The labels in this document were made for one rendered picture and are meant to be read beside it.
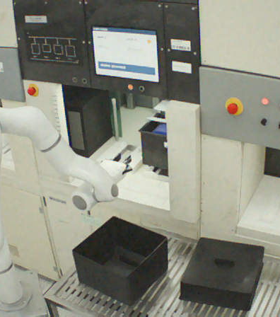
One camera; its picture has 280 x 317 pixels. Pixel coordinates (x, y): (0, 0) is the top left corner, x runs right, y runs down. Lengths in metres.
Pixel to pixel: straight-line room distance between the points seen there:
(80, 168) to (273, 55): 0.77
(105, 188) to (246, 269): 0.64
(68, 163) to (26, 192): 1.06
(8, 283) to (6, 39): 1.11
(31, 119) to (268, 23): 0.86
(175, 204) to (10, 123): 0.84
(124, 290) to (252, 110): 0.82
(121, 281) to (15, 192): 1.12
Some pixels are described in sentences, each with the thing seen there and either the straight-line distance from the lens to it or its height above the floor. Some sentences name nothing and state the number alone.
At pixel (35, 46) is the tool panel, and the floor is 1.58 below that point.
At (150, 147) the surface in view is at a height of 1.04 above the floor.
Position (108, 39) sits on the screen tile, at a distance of 1.98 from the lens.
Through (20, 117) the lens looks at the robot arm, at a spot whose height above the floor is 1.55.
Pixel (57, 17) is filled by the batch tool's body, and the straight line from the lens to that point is 2.09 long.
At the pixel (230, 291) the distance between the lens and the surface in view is 1.86.
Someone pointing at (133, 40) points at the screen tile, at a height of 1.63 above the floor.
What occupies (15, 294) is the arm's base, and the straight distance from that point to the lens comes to 2.00.
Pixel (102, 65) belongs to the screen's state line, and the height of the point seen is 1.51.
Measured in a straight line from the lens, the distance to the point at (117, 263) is 2.12.
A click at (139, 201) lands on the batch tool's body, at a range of 2.29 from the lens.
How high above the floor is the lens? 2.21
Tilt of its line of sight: 31 degrees down
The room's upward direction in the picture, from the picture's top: 4 degrees counter-clockwise
